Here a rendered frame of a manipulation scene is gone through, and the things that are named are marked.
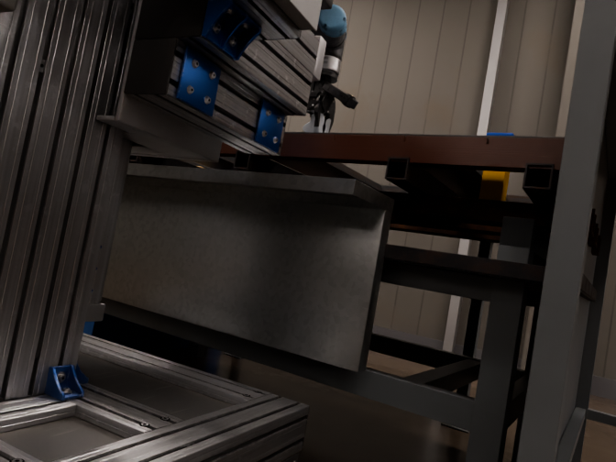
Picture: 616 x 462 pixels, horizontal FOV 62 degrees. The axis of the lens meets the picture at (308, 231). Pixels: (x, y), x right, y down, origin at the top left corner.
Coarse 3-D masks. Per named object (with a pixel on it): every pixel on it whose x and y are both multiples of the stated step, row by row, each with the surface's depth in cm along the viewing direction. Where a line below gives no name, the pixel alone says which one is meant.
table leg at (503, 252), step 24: (504, 216) 105; (504, 240) 104; (528, 240) 102; (504, 288) 103; (528, 288) 106; (504, 312) 102; (504, 336) 102; (504, 360) 101; (480, 384) 103; (504, 384) 100; (480, 408) 102; (504, 408) 100; (480, 432) 101; (504, 432) 102; (480, 456) 101
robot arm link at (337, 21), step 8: (336, 8) 132; (320, 16) 132; (328, 16) 132; (336, 16) 132; (344, 16) 132; (320, 24) 132; (328, 24) 132; (336, 24) 132; (344, 24) 133; (320, 32) 135; (328, 32) 133; (336, 32) 134; (344, 32) 136; (328, 40) 138; (336, 40) 138
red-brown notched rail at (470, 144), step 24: (288, 144) 130; (312, 144) 126; (336, 144) 122; (360, 144) 119; (384, 144) 116; (408, 144) 113; (432, 144) 110; (456, 144) 107; (480, 144) 105; (504, 144) 102; (528, 144) 100; (552, 144) 98; (456, 168) 110; (480, 168) 106; (504, 168) 102; (528, 168) 99
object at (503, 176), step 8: (488, 176) 120; (496, 176) 119; (504, 176) 118; (488, 184) 119; (496, 184) 118; (504, 184) 119; (480, 192) 120; (488, 192) 119; (496, 192) 118; (504, 192) 120; (496, 200) 118; (504, 200) 121
